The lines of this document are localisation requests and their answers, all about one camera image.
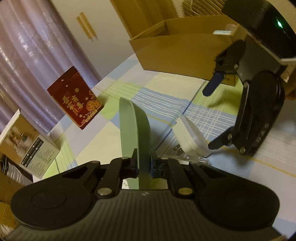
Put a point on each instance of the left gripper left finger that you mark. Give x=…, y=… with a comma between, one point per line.
x=116, y=171

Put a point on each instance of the purple curtain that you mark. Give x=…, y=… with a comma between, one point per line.
x=36, y=49

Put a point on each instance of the long white barcode box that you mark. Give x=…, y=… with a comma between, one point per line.
x=228, y=31

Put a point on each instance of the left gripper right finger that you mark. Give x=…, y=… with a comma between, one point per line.
x=172, y=171

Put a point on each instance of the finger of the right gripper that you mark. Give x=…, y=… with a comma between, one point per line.
x=227, y=62
x=227, y=138

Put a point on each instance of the person's right hand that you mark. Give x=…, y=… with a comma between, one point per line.
x=290, y=89

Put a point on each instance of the quilted beige chair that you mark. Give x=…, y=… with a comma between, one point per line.
x=203, y=7

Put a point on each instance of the white square charger adapter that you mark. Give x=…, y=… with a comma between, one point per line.
x=190, y=138

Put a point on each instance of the white product box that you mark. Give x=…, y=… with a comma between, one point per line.
x=30, y=149

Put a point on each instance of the green cushioned lid case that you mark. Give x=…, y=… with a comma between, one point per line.
x=135, y=135

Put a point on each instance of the large brown cardboard box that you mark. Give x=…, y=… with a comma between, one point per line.
x=185, y=46

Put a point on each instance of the brown storage carton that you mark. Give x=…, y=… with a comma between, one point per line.
x=8, y=187

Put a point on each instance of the yellow wall hook strip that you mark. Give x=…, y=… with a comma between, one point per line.
x=86, y=26

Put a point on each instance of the red gift box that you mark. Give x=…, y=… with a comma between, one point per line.
x=74, y=96

